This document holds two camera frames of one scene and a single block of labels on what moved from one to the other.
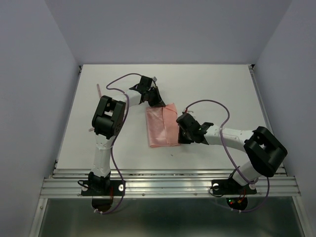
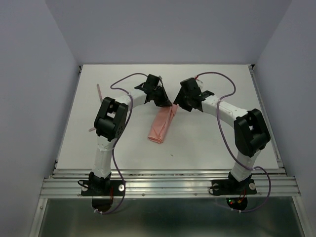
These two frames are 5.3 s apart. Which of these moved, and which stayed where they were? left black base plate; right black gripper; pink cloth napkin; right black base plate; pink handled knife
Moved: right black gripper; pink cloth napkin
Stayed: left black base plate; pink handled knife; right black base plate
